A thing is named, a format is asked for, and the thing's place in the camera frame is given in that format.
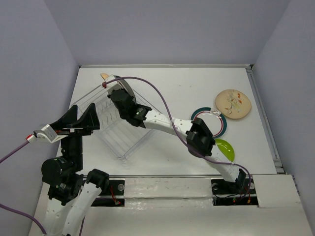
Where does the green rim lettered plate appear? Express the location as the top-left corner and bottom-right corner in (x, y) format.
(112, 79), (136, 109)

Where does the yellow plate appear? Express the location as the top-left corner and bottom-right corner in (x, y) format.
(100, 73), (109, 80)

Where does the green red striped plate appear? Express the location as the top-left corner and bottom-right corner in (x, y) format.
(190, 107), (227, 139)

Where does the beige patterned plate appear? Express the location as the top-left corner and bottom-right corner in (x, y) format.
(215, 89), (252, 119)

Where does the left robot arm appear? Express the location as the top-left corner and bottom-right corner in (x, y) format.
(36, 103), (109, 236)

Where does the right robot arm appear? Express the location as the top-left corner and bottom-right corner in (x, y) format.
(108, 88), (247, 190)

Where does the lime green plate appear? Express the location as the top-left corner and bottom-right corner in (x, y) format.
(216, 139), (235, 162)

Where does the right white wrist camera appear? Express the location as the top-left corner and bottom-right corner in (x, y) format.
(102, 75), (121, 94)

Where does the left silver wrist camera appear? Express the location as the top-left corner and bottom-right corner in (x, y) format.
(33, 124), (64, 144)

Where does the clear wire dish rack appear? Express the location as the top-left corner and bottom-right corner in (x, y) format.
(72, 87), (154, 161)

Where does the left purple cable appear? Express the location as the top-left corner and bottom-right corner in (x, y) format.
(0, 136), (47, 236)

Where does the purple cable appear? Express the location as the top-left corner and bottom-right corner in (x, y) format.
(0, 136), (47, 236)
(103, 76), (253, 200)

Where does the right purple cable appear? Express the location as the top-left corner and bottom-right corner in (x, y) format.
(103, 76), (253, 200)

